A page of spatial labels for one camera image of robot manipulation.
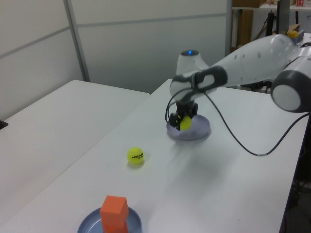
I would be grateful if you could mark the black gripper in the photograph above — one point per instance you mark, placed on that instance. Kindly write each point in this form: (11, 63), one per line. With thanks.
(185, 109)

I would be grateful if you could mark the plain yellow tennis ball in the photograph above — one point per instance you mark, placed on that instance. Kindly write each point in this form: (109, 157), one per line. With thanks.
(185, 123)

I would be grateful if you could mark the yellow tennis ball HEAD print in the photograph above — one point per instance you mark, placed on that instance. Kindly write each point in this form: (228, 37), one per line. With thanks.
(135, 155)

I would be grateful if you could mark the orange foam cube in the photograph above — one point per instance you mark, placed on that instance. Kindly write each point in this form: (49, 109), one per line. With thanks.
(113, 208)
(116, 230)

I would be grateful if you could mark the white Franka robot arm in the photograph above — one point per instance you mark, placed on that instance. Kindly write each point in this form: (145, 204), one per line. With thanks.
(252, 63)

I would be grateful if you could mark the purple plastic plate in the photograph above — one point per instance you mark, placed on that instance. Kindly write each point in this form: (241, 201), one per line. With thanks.
(200, 128)

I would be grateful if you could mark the black power box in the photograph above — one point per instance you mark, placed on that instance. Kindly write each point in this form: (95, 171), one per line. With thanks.
(255, 86)

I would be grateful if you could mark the black upright stand pole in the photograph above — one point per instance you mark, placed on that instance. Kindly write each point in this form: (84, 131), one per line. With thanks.
(269, 24)

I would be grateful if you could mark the brown cardboard box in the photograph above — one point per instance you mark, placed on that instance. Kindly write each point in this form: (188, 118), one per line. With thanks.
(245, 3)

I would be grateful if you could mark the blue bottle yellow lid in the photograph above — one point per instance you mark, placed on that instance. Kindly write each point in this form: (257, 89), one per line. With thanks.
(292, 34)

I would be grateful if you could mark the dark upright panel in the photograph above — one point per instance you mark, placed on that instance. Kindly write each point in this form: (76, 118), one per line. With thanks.
(283, 17)

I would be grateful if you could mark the blue plastic plate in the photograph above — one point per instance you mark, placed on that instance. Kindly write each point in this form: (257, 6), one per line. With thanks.
(88, 224)

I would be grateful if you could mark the red white small box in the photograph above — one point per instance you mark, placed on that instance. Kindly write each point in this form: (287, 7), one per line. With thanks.
(300, 2)

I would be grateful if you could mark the white wall shelf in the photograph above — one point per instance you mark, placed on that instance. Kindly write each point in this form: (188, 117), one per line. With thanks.
(255, 8)

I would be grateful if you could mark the black pole clamp mount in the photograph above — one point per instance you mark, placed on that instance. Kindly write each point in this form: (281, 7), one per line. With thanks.
(3, 124)

